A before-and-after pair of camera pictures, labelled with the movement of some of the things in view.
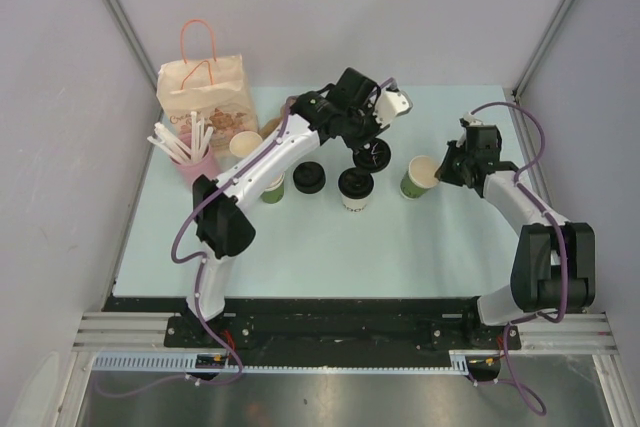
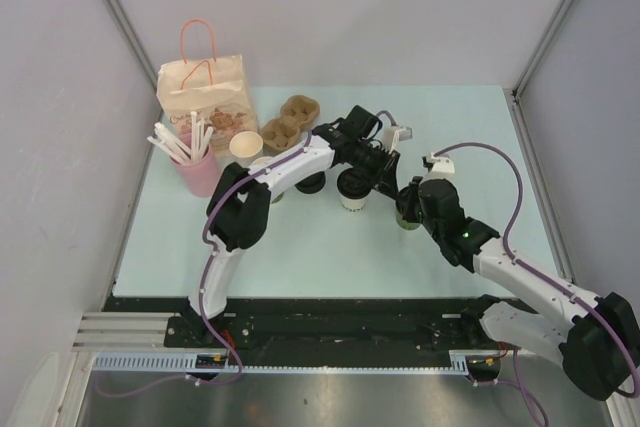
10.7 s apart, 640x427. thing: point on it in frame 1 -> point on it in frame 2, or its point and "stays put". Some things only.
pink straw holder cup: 206,165 stays put
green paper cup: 420,177 -> 406,224
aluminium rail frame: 583,334 stays put
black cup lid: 355,183 stays put
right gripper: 444,173 -> 407,201
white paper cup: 355,204 stays put
